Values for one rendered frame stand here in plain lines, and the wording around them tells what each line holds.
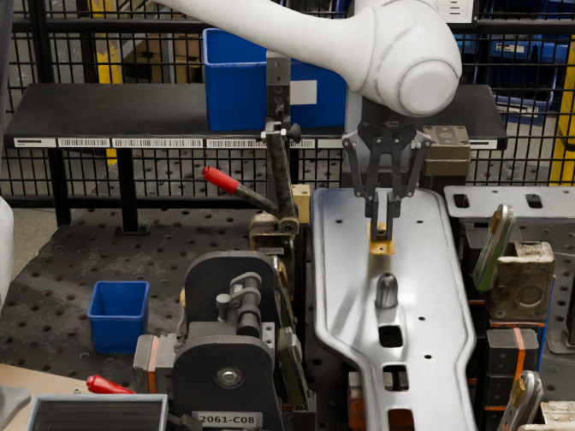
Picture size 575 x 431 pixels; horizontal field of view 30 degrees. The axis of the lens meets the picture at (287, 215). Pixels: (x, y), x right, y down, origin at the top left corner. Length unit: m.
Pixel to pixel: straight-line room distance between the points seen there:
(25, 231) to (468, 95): 1.94
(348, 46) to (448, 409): 0.47
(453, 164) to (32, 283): 0.85
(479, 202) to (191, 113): 0.56
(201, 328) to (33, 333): 0.81
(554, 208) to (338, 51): 0.64
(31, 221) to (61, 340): 1.72
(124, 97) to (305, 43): 0.83
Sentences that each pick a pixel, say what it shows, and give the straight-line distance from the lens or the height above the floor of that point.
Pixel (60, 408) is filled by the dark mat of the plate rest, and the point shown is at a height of 1.16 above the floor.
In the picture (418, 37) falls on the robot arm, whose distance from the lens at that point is 1.27.
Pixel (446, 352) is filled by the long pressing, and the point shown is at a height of 1.00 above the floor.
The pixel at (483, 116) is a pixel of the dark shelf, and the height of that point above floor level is 1.03.
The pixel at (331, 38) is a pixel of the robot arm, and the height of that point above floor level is 1.42.
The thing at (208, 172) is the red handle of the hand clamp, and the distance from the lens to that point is 1.57.
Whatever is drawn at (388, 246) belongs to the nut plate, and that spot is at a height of 1.03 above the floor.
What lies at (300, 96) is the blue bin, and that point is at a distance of 1.91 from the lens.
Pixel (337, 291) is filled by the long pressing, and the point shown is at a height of 1.00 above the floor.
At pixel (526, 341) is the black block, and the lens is 1.52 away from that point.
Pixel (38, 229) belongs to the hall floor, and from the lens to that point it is 3.64.
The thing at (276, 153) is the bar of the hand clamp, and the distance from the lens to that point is 1.54.
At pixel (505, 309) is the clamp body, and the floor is 0.95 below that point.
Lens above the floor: 1.92
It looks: 32 degrees down
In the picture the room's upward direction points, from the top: straight up
